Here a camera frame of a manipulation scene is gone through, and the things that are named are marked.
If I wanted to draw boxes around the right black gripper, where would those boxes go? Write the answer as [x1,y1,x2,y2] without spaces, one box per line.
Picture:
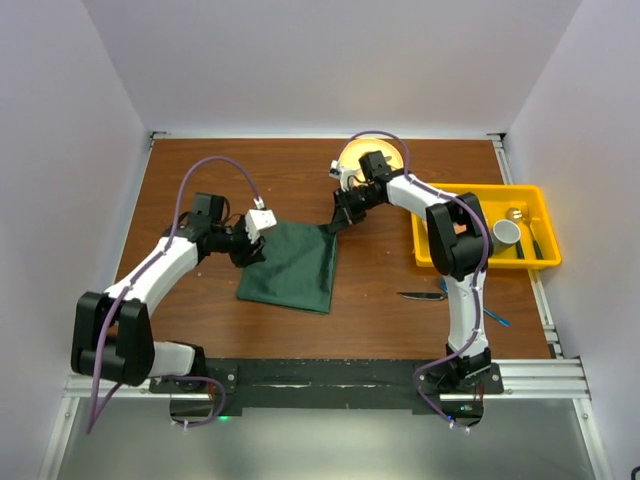
[330,185,383,234]

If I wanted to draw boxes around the dark green cloth napkin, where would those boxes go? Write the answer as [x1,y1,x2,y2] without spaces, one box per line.
[236,221,337,314]

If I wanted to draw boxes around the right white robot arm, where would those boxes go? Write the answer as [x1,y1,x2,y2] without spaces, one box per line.
[329,151,493,393]

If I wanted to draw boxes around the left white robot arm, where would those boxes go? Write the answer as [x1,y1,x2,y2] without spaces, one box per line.
[70,193,277,392]

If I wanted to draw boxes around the yellow round plate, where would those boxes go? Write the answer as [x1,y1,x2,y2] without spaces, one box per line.
[336,138,404,189]

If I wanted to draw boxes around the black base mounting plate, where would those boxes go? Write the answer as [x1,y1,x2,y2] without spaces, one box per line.
[149,357,505,420]

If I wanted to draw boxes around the grey mug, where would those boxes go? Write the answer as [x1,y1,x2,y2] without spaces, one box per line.
[491,219,521,251]

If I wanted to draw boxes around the gold spoon in bin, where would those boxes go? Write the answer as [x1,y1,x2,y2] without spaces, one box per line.
[506,206,535,239]

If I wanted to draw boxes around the yellow plastic bin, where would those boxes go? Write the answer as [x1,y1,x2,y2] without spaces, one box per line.
[434,183,562,270]

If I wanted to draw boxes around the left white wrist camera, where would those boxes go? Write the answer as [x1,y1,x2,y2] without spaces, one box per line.
[245,197,277,244]

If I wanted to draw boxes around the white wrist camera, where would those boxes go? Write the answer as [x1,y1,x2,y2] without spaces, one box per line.
[329,160,361,191]
[245,197,277,244]

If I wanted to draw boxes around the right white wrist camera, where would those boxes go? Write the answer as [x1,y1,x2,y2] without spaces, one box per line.
[329,160,361,191]

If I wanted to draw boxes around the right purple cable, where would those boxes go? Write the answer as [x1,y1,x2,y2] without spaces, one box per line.
[339,130,490,434]

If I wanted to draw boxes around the purple cable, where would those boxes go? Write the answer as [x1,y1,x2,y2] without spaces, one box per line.
[339,130,490,434]
[85,156,264,435]

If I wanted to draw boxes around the dark handled utensil in bin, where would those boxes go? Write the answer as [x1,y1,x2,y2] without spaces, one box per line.
[528,218,545,260]

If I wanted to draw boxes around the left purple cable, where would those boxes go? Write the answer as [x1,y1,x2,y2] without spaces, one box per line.
[85,156,264,435]

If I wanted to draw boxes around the aluminium frame rail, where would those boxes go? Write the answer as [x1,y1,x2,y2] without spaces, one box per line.
[63,359,591,400]

